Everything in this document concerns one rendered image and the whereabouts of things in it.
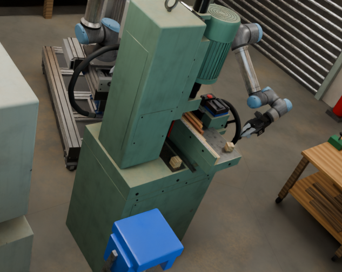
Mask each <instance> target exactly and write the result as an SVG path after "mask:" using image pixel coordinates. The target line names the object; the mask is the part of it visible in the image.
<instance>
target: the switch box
mask: <svg viewBox="0 0 342 272"><path fill-rule="evenodd" d="M129 3H130V1H126V4H125V8H124V13H123V18H122V22H121V26H120V31H119V35H118V36H119V37H120V39H121V37H122V33H123V28H124V24H125V19H126V14H127V11H128V7H129Z"/></svg>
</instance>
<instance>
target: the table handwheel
mask: <svg viewBox="0 0 342 272"><path fill-rule="evenodd" d="M221 100H222V101H223V102H224V103H225V104H226V105H227V106H228V107H229V108H230V111H231V112H232V114H233V116H234V120H230V121H227V122H226V125H225V127H224V128H227V125H228V124H230V123H236V133H235V136H234V138H233V140H232V141H231V142H232V143H233V144H234V145H235V144H236V143H237V141H238V140H239V137H240V133H241V122H240V117H239V114H238V112H237V110H236V109H235V107H234V106H233V105H232V104H231V103H230V102H228V101H227V100H224V99H221Z"/></svg>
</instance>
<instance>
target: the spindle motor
mask: <svg viewBox="0 0 342 272"><path fill-rule="evenodd" d="M207 12H208V13H209V14H211V15H212V16H211V18H210V19H205V22H204V23H205V24H206V28H205V31H204V34H203V35H204V36H205V37H206V38H207V39H208V40H210V43H209V46H208V48H207V51H206V54H205V57H204V59H203V62H202V64H201V67H200V69H199V72H198V75H197V78H196V80H195V82H196V83H200V84H205V85H210V84H213V83H215V82H216V81H217V79H218V76H219V74H220V71H221V69H222V67H223V64H224V62H225V59H226V56H227V54H228V52H229V49H230V47H231V45H232V42H233V40H234V38H235V36H236V33H237V31H238V28H239V26H240V23H241V22H240V17H239V16H238V15H237V14H236V13H235V12H234V11H232V10H230V9H228V8H226V7H224V6H221V5H216V4H210V5H209V8H208V10H207Z"/></svg>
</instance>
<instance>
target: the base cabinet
mask: <svg viewBox="0 0 342 272"><path fill-rule="evenodd" d="M214 175H215V172H214V173H212V174H209V175H207V174H203V175H200V176H197V177H194V178H192V179H188V180H185V181H182V182H179V183H176V184H174V185H171V186H168V187H165V188H162V189H159V190H157V191H154V192H151V193H147V194H144V195H142V196H139V197H136V198H133V199H130V200H127V201H126V200H125V198H124V197H123V196H122V194H121V192H120V191H119V190H118V188H117V187H116V185H115V184H114V183H113V181H112V180H111V178H110V177H109V175H108V174H107V172H106V171H105V169H104V168H103V167H102V165H101V164H100V162H99V161H98V160H97V158H96V157H95V155H94V154H93V152H92V151H91V149H90V148H89V147H88V145H87V144H86V142H85V141H84V139H83V140H82V145H81V150H80V154H79V159H78V164H77V169H76V175H75V180H74V184H73V189H72V194H71V200H70V205H69V210H68V215H67V219H66V225H67V227H68V229H69V231H70V233H71V234H72V236H73V238H74V239H75V241H76V243H77V245H78V246H79V248H80V250H81V252H82V253H83V255H84V257H85V259H86V261H87V262H88V264H89V266H90V268H91V269H92V271H93V272H100V271H101V269H102V267H103V265H104V264H105V261H104V253H105V250H106V246H107V244H108V241H109V237H110V235H111V234H113V232H112V226H113V223H114V222H115V221H118V220H121V219H124V218H127V217H131V216H134V215H137V214H140V213H143V212H147V211H149V210H152V209H155V208H157V209H159V211H160V212H161V214H162V216H163V217H164V219H165V220H166V221H167V223H168V224H169V226H170V227H171V229H172V230H173V232H174V233H175V235H176V236H177V237H178V239H179V241H180V242H181V241H182V239H183V237H184V235H185V233H186V231H187V229H188V227H189V225H190V223H191V221H192V219H193V217H194V215H195V213H196V211H197V209H198V207H199V205H200V203H201V201H202V199H203V197H204V195H205V193H206V191H207V189H208V187H209V185H210V183H211V181H212V179H213V177H214Z"/></svg>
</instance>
